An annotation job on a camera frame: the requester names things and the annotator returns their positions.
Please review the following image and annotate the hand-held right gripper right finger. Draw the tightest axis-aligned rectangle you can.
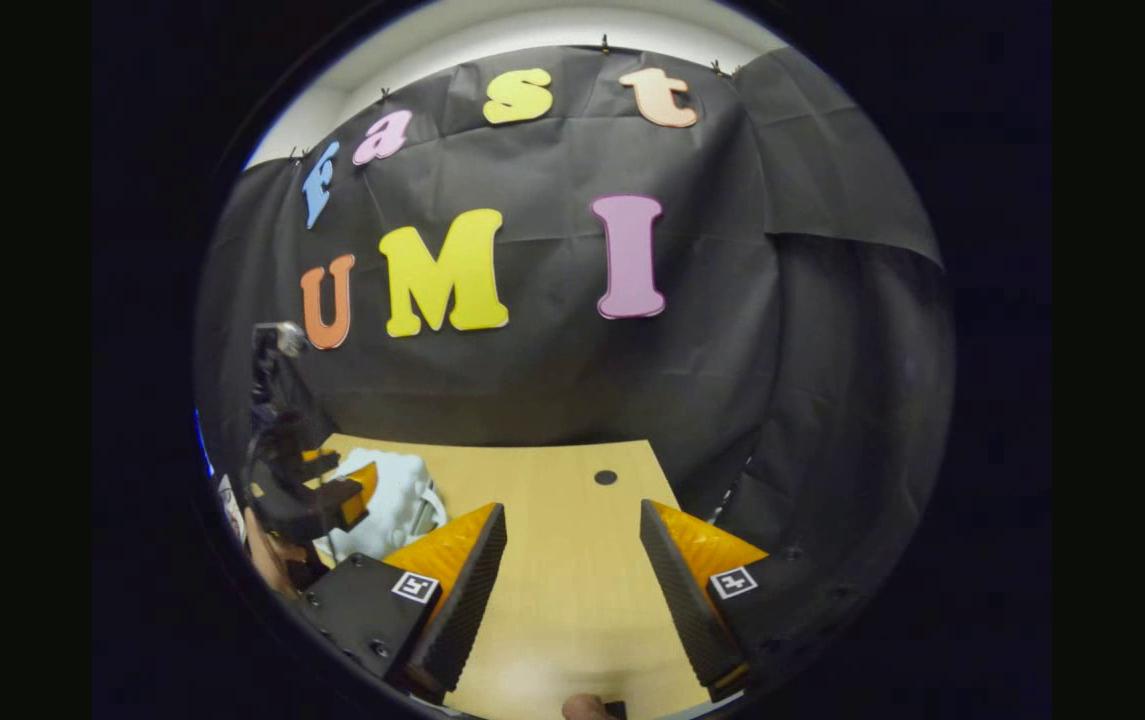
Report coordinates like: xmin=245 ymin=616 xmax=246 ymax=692
xmin=638 ymin=499 xmax=863 ymax=701

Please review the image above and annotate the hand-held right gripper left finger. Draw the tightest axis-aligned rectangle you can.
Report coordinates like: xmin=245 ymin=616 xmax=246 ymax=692
xmin=292 ymin=502 xmax=510 ymax=704

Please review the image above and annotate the light blue suitcase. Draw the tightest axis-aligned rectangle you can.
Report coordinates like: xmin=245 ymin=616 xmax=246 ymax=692
xmin=315 ymin=447 xmax=449 ymax=563

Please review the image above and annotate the black backdrop cloth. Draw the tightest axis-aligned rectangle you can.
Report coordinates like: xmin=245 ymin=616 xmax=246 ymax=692
xmin=194 ymin=45 xmax=955 ymax=601

